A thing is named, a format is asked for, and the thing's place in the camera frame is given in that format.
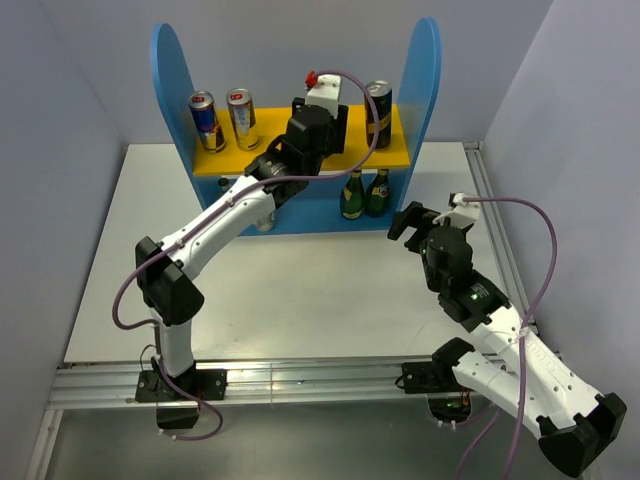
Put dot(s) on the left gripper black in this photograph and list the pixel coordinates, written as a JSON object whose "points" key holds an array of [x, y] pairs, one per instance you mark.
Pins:
{"points": [[337, 130]]}

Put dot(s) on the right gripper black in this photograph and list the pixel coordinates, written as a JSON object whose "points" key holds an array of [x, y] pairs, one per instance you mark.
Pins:
{"points": [[414, 215]]}

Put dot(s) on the silver gold Red Bull can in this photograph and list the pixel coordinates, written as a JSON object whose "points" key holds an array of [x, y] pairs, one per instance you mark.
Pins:
{"points": [[241, 109]]}

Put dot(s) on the black yellow can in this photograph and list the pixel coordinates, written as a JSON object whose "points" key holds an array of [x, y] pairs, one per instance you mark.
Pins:
{"points": [[378, 114]]}

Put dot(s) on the clear Chang bottle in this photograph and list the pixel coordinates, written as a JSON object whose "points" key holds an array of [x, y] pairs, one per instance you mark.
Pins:
{"points": [[224, 185], [266, 223]]}

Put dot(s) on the blue silver Red Bull can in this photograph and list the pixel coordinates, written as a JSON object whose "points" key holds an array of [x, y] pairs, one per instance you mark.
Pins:
{"points": [[203, 111]]}

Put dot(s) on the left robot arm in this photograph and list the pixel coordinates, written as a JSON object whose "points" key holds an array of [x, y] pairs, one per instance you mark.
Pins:
{"points": [[170, 267]]}

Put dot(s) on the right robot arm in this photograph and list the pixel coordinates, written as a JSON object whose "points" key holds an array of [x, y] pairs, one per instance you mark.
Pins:
{"points": [[507, 362]]}

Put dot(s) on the green Perrier bottle red label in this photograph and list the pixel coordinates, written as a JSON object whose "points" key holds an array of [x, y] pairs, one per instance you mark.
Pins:
{"points": [[378, 194]]}

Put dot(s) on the green bottle yellow label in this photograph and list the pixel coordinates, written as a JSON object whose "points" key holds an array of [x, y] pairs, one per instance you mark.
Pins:
{"points": [[352, 199]]}

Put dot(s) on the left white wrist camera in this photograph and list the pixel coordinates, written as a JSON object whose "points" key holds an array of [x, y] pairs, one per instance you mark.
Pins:
{"points": [[323, 91]]}

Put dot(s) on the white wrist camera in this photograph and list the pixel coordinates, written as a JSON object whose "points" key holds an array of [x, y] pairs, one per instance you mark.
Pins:
{"points": [[323, 91], [462, 215]]}

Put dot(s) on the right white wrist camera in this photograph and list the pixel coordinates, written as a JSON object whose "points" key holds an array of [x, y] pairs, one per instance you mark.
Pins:
{"points": [[462, 215]]}

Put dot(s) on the aluminium side rail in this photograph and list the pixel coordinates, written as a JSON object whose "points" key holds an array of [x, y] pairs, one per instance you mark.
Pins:
{"points": [[500, 244]]}

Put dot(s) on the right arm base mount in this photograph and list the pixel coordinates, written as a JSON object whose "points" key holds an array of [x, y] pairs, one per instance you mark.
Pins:
{"points": [[448, 401]]}

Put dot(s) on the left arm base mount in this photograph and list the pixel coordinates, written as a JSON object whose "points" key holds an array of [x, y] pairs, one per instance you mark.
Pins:
{"points": [[205, 385]]}

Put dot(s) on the aluminium front rail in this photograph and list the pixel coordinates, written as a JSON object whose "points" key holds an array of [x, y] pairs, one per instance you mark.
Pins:
{"points": [[113, 385]]}

